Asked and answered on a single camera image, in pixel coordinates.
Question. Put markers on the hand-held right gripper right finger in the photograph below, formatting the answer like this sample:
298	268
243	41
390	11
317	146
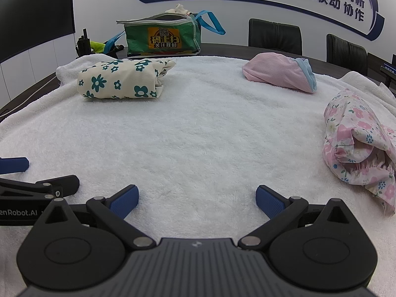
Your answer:
269	202

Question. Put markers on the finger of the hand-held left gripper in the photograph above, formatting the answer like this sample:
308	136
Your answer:
14	164
62	184

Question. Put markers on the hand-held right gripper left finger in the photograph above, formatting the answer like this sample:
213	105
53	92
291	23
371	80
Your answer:
125	202

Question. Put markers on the pink floral garment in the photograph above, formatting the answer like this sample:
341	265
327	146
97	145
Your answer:
355	136

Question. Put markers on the white fluffy blanket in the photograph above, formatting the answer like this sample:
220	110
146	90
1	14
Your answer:
198	130

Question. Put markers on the cream garment with teal flowers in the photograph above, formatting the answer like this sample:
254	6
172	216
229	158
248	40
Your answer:
123	80

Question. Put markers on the pink and blue garment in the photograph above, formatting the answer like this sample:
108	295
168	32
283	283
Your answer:
272	71

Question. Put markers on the black walkie-talkie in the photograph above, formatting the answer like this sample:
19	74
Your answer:
83	45

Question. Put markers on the neon yellow cloth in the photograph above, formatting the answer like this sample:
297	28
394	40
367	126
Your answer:
97	46

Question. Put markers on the black office chair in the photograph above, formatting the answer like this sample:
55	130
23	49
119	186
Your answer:
275	35
346	52

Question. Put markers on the black equipment rack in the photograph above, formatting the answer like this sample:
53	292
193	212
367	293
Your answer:
389	71

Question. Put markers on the white cloth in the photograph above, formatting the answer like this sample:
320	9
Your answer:
179	8

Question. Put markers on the large dark wall screen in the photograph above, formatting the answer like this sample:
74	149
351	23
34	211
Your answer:
31	12

